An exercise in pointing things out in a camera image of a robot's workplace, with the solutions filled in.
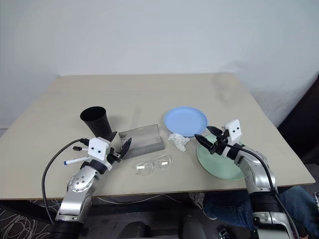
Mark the white tissue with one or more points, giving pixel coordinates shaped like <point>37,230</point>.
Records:
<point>179,142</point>

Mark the black plastic cup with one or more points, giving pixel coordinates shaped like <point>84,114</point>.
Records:
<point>97,124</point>

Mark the light blue plate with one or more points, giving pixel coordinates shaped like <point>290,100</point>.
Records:
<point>184,120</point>

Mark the grey glasses case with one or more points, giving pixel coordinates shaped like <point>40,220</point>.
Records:
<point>144,147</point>

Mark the clear-framed glasses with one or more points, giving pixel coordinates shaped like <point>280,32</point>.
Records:
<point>141,167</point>

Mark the dark brown cabinet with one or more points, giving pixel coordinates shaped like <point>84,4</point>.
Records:
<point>306,119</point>

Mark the grey sneaker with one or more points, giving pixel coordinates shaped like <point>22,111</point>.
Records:
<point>197,199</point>

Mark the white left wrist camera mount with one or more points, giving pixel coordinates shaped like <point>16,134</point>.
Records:
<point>98,148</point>

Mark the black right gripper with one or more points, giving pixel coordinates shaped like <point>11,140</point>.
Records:
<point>220,144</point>

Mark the light green plate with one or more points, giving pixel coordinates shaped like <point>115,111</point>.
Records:
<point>216,164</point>

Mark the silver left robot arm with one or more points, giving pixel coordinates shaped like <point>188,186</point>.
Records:
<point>79,181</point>

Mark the person's leg in jeans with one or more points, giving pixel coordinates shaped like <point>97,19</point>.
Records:
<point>229,209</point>

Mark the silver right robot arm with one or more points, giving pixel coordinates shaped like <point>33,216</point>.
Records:
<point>256,174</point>

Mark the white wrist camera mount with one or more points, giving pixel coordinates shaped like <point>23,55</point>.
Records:
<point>234,130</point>
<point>98,148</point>

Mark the white marker with blue cap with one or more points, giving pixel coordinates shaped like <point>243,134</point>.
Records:
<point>74,161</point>

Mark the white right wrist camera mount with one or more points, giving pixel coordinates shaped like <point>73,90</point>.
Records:
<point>234,130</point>

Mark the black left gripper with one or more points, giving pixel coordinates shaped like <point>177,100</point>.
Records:
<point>115,156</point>

